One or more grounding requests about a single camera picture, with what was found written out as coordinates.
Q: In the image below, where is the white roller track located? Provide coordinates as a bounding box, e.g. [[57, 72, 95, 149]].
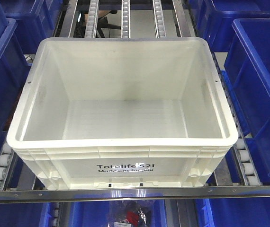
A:
[[212, 53, 262, 186], [0, 142, 13, 191]]

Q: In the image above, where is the metal shelf front rail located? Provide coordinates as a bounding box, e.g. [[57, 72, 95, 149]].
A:
[[0, 185, 270, 203]]

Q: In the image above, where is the right white roller track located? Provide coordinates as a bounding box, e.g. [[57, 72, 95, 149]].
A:
[[212, 53, 262, 186]]

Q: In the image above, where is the blue bin left near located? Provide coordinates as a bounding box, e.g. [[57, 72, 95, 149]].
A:
[[0, 18, 29, 149]]

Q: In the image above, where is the blue bin right near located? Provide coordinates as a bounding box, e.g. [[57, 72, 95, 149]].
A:
[[224, 18, 270, 184]]

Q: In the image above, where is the red item in bag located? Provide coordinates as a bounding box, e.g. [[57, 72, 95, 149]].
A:
[[126, 211, 139, 227]]

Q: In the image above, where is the far roller track right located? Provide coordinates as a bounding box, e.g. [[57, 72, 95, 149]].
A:
[[152, 0, 166, 38]]

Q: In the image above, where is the blue bin lower left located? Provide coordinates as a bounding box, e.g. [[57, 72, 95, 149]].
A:
[[0, 203, 52, 227]]

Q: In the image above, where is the blue bin lower right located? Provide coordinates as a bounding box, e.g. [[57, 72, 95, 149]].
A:
[[195, 197, 270, 227]]

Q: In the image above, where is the left white roller track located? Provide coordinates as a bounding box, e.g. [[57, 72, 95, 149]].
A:
[[0, 142, 13, 191]]

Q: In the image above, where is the blue bin right far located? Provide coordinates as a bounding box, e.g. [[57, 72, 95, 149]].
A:
[[188, 0, 270, 52]]

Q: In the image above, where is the far roller track middle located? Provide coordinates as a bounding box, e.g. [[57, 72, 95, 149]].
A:
[[121, 0, 131, 38]]

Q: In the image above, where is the white plastic tote bin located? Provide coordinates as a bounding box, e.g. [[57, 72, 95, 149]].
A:
[[7, 37, 238, 190]]

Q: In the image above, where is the blue bin left far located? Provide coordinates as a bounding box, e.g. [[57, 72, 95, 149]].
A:
[[0, 0, 63, 54]]

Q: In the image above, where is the far roller track left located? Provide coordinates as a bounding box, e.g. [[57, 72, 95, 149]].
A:
[[84, 0, 99, 38]]

